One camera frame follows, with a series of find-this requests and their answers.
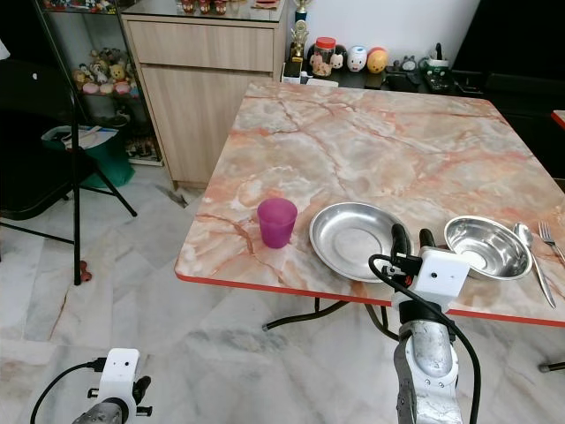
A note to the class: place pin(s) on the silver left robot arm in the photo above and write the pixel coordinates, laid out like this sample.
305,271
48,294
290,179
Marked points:
102,415

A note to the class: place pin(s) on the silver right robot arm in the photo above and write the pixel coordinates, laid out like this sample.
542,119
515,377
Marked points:
428,367

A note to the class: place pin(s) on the round steel plate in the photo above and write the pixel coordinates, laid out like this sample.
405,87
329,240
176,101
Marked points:
349,240

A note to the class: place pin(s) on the dark metal table leg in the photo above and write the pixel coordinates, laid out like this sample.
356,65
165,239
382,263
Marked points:
380,322
553,365
291,316

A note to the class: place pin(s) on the steel bowl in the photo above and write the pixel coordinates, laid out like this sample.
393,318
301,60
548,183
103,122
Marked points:
490,247

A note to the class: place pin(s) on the steel spoon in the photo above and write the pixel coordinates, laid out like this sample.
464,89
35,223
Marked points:
524,235

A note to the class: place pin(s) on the marble pattern folding table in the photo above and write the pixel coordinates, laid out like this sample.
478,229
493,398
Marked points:
388,141

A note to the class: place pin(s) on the steel fork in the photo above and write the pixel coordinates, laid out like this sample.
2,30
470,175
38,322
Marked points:
548,235

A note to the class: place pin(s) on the purple plastic cup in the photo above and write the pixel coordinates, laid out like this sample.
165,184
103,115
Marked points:
277,223

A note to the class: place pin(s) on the small red floor object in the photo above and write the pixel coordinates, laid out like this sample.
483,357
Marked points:
85,269

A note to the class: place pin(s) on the black folding chair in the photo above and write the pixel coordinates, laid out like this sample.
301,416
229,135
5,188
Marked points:
35,172

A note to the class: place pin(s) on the small grey figurine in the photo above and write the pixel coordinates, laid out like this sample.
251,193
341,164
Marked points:
408,64

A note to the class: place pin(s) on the white green mug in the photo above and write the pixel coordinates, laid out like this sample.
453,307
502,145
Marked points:
438,63

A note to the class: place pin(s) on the red edged board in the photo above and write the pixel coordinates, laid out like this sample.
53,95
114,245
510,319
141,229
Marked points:
559,117

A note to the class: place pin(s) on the orange yellow round figurine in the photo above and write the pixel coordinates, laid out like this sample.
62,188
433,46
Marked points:
377,60

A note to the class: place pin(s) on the white round figurine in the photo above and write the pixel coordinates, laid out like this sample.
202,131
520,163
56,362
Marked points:
357,59

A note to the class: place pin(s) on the clear jar with red lid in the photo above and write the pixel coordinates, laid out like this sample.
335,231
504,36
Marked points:
324,57

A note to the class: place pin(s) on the white papers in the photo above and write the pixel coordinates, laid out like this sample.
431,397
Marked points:
88,136

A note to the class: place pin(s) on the black television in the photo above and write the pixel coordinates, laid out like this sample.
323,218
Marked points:
512,31

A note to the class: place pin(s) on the gold trophy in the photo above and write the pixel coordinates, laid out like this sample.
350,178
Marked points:
299,37

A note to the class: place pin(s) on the green bin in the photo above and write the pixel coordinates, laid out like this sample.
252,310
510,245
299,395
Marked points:
115,159

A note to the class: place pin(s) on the light wooden cabinet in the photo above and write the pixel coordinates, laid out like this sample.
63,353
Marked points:
199,97

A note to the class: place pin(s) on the pale yellow toy figure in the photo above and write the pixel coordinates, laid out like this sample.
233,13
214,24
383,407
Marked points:
116,72

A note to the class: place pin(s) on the glass display shelf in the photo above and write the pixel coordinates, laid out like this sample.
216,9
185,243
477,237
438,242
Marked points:
93,40

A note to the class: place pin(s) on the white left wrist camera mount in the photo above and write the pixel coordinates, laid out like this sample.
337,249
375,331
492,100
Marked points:
119,371

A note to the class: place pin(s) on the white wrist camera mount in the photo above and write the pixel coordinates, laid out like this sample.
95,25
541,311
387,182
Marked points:
119,371
443,276

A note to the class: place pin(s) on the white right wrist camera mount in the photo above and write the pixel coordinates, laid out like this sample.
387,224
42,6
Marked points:
443,276

